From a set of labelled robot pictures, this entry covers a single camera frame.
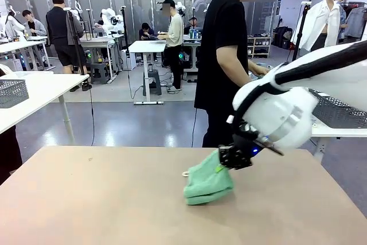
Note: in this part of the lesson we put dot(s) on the black tripod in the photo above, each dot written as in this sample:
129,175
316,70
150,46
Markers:
124,27
77,41
299,35

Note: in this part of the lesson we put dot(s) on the person's right forearm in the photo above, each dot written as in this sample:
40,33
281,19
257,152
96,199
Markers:
236,77

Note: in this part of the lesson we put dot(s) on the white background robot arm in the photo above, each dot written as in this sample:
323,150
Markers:
107,18
13,22

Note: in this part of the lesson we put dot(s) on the white standing desk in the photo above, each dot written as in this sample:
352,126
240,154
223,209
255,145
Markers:
146,46

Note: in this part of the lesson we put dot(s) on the seated man with cap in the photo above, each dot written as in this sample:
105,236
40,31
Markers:
193,22

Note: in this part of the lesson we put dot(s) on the mannequin with white shirt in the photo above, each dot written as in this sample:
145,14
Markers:
315,27

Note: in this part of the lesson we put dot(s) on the person in black t-shirt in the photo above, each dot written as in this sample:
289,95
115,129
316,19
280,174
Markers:
220,41

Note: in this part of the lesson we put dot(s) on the man in black cap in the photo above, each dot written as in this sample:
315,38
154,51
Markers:
58,27

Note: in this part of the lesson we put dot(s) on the black bag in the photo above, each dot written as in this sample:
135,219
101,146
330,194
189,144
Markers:
282,37

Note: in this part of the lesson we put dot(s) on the hanging garments on rack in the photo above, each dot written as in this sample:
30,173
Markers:
355,19

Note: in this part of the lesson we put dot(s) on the person's left forearm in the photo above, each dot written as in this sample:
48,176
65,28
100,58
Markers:
252,67

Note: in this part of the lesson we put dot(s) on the white shoe shelf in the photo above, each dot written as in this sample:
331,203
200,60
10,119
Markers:
259,47

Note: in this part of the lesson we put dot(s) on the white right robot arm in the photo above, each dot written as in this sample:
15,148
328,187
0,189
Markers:
286,113

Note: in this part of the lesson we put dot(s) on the green terry towel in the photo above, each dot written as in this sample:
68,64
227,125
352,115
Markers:
206,187

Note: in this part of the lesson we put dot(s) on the person's left hand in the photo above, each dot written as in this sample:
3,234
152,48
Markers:
263,71

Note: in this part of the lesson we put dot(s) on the white workbench desk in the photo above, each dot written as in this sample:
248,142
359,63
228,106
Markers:
94,39
23,44

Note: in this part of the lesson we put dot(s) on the seated man in grey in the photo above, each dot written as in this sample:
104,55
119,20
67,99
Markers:
34,27

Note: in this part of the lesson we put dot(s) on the man in beige shirt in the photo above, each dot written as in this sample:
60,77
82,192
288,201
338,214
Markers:
175,30

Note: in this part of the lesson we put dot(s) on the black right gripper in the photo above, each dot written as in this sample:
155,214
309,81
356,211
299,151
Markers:
243,153

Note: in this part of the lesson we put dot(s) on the grey step stool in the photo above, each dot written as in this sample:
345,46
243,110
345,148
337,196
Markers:
99,71
152,81

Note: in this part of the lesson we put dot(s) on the seated man in dark clothes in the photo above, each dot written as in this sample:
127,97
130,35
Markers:
146,32

